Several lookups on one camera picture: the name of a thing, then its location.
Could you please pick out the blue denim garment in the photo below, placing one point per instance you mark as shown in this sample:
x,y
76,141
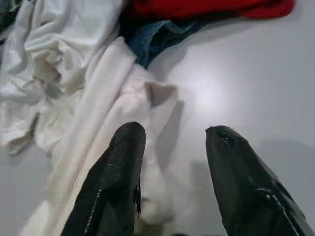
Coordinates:
x,y
152,41

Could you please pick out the red garment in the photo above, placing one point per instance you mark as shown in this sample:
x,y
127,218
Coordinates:
x,y
197,7

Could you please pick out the crumpled white garment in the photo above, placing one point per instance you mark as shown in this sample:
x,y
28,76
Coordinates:
x,y
61,37

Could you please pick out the dark green garment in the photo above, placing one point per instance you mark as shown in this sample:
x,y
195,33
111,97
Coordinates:
x,y
6,14

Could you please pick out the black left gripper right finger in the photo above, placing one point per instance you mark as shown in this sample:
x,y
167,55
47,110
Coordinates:
x,y
246,191

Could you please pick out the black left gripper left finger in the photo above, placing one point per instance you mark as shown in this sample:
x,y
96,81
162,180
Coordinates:
x,y
115,172

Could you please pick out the white printed t-shirt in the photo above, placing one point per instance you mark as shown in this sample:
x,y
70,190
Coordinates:
x,y
118,98

